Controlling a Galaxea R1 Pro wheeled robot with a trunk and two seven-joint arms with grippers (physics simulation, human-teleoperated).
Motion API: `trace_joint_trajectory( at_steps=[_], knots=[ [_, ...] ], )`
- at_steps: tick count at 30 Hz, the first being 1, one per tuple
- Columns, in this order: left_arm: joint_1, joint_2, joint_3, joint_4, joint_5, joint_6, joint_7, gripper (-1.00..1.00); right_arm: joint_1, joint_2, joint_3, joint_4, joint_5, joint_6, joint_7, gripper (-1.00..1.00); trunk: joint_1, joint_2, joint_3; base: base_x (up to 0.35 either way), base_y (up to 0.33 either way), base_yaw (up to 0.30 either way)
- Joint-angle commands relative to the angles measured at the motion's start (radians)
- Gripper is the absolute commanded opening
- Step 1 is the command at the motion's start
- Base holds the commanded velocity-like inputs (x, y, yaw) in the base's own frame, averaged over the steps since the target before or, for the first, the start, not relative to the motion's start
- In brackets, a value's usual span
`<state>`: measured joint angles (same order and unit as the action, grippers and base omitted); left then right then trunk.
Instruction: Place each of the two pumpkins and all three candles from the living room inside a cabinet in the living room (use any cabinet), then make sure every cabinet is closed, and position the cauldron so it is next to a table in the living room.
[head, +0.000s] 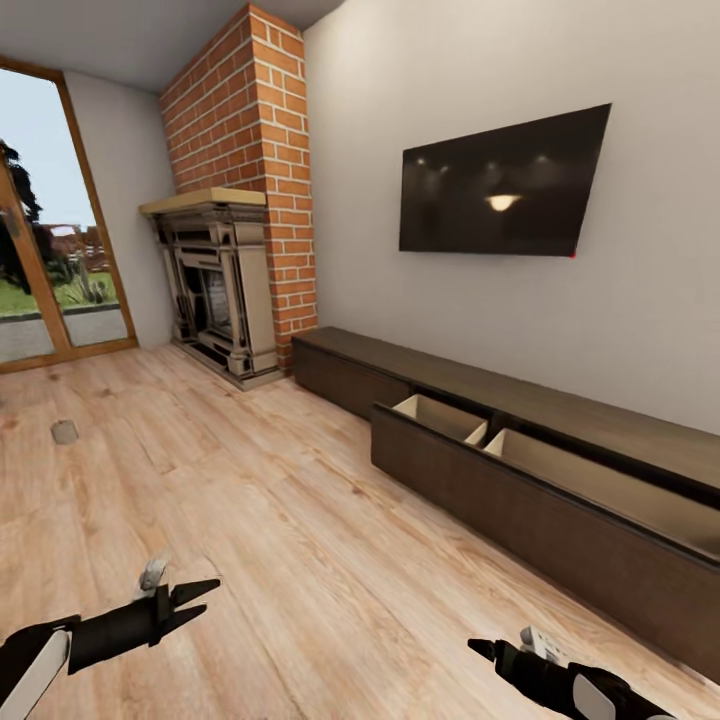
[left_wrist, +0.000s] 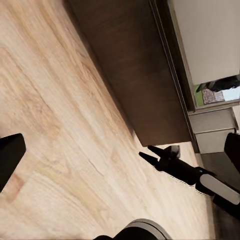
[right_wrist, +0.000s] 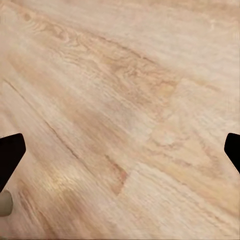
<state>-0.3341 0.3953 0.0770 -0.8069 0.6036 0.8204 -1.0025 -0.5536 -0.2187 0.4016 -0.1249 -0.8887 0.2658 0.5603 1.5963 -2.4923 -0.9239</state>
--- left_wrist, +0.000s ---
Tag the fixed window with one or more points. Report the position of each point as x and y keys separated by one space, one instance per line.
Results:
x=223 y=91

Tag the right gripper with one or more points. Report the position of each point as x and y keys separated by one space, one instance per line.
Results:
x=168 y=162

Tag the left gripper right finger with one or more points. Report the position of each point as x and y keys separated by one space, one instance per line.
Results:
x=232 y=149

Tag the dishwasher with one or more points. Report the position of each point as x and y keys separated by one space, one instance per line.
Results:
x=211 y=141

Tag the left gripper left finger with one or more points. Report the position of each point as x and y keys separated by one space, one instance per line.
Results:
x=12 y=150

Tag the cabinet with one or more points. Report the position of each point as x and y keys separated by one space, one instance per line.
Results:
x=140 y=49

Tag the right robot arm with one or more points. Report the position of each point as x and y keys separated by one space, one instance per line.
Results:
x=226 y=196

